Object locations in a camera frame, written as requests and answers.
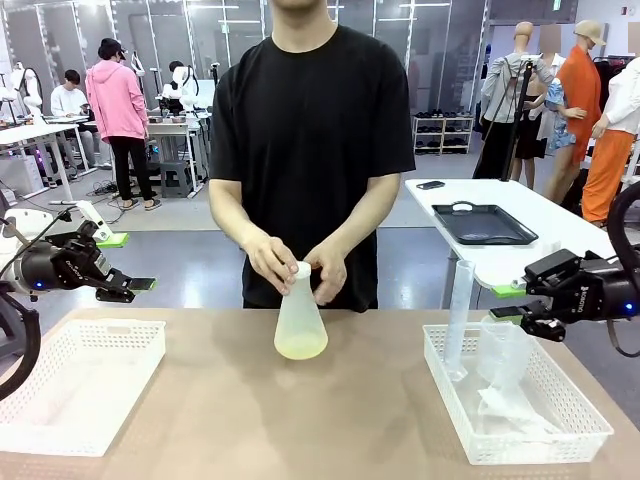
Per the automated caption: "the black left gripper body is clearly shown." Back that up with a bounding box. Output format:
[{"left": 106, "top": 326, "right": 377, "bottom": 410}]
[{"left": 22, "top": 235, "right": 109, "bottom": 294}]

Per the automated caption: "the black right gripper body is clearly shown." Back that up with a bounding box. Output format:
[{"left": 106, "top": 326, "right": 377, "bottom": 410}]
[{"left": 537, "top": 258, "right": 640, "bottom": 321}]

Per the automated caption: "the clear plastic graduated cylinder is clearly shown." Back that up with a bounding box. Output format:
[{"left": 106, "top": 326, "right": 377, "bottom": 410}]
[{"left": 446, "top": 259, "right": 475, "bottom": 384}]

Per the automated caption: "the translucent plastic conical flask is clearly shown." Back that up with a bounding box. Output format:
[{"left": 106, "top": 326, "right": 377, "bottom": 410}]
[{"left": 273, "top": 269, "right": 330, "bottom": 360}]

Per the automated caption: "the person's left forearm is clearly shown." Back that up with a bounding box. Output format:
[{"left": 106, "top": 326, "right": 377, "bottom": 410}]
[{"left": 319, "top": 172, "right": 401, "bottom": 261}]

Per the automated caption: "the person's right forearm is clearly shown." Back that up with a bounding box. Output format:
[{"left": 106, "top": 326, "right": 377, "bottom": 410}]
[{"left": 208, "top": 177, "right": 274, "bottom": 254}]

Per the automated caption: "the person's right hand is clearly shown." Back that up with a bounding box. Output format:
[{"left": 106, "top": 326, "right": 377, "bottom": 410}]
[{"left": 244, "top": 234, "right": 301, "bottom": 297}]

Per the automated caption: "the person's left hand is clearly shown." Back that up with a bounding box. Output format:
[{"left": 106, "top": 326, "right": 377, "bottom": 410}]
[{"left": 303, "top": 244, "right": 349, "bottom": 307}]

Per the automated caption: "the white side table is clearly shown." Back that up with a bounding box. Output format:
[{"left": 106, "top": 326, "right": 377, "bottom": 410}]
[{"left": 403, "top": 177, "right": 624, "bottom": 312}]

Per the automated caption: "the black plastic tray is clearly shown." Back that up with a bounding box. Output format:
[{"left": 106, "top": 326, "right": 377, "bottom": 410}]
[{"left": 431, "top": 201, "right": 540, "bottom": 246}]

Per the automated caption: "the grey step stool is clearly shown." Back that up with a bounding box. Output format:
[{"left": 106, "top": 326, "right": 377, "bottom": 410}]
[{"left": 159, "top": 160, "right": 194, "bottom": 199}]

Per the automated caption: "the mannequin in orange trousers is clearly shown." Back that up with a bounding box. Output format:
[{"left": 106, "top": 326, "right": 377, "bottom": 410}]
[{"left": 582, "top": 54, "right": 640, "bottom": 226}]

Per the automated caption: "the grey workbench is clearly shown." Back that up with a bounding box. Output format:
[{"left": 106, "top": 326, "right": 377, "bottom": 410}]
[{"left": 144, "top": 114, "right": 211, "bottom": 196}]

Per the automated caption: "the white perforated plastic basket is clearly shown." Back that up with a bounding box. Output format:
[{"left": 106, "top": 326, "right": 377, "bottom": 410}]
[
  {"left": 0, "top": 319, "right": 167, "bottom": 457},
  {"left": 422, "top": 323, "right": 615, "bottom": 466}
]

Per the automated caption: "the long white desk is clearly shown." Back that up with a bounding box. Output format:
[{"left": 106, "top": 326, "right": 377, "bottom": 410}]
[{"left": 0, "top": 122, "right": 94, "bottom": 206}]

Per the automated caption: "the person in pink hoodie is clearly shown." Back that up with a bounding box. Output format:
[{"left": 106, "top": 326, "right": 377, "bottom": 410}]
[{"left": 84, "top": 38, "right": 162, "bottom": 212}]

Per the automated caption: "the seated person in white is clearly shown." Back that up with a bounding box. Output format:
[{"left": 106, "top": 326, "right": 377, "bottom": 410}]
[{"left": 49, "top": 69, "right": 99, "bottom": 169}]

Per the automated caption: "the white humanoid robot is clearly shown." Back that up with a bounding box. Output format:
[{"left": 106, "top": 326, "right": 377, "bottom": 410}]
[
  {"left": 160, "top": 60, "right": 201, "bottom": 114},
  {"left": 9, "top": 62, "right": 46, "bottom": 126}
]

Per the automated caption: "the person in floral dress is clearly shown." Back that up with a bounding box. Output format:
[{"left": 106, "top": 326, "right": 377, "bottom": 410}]
[{"left": 537, "top": 24, "right": 576, "bottom": 151}]

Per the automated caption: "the white shoe rack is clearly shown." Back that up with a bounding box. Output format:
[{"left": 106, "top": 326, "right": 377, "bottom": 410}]
[{"left": 412, "top": 112, "right": 475, "bottom": 155}]

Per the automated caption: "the mannequin in orange robe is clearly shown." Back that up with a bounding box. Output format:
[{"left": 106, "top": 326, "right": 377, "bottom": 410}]
[{"left": 544, "top": 19, "right": 607, "bottom": 201}]

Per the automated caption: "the mannequin in grey shirt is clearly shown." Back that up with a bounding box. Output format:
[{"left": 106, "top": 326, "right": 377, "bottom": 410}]
[{"left": 480, "top": 21, "right": 556, "bottom": 189}]

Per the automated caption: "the person in black t-shirt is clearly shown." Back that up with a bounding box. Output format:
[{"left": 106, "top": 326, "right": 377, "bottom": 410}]
[{"left": 208, "top": 0, "right": 417, "bottom": 314}]

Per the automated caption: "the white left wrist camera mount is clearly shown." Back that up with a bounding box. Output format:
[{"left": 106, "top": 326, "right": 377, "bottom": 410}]
[{"left": 74, "top": 202, "right": 109, "bottom": 241}]

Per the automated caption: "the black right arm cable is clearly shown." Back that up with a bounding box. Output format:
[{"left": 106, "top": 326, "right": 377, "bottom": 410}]
[{"left": 606, "top": 181, "right": 640, "bottom": 359}]

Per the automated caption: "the black camera tripod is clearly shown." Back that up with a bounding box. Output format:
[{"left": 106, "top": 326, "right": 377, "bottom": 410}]
[{"left": 472, "top": 54, "right": 537, "bottom": 182}]

